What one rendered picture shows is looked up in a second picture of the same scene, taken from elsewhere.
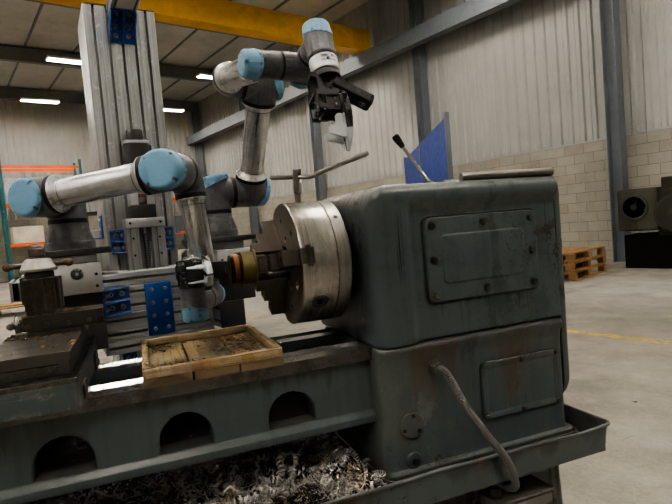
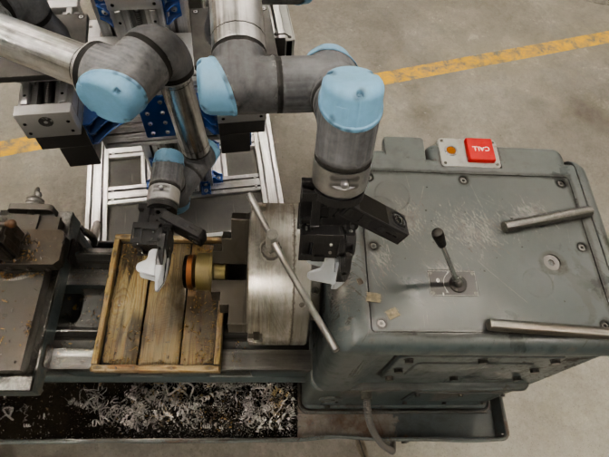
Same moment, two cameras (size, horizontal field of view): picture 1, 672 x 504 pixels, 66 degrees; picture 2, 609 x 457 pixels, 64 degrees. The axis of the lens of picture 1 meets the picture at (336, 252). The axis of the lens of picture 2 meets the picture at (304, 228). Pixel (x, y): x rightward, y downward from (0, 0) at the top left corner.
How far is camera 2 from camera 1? 1.34 m
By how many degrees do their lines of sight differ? 59
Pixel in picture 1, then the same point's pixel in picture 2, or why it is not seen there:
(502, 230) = (505, 364)
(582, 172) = not seen: outside the picture
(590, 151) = not seen: outside the picture
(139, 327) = (135, 130)
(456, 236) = (437, 364)
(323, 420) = (257, 377)
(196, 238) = (178, 122)
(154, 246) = not seen: hidden behind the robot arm
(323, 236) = (277, 326)
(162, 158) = (106, 95)
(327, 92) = (319, 240)
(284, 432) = (221, 379)
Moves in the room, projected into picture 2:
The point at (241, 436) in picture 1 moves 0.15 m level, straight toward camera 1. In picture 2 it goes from (185, 376) to (170, 435)
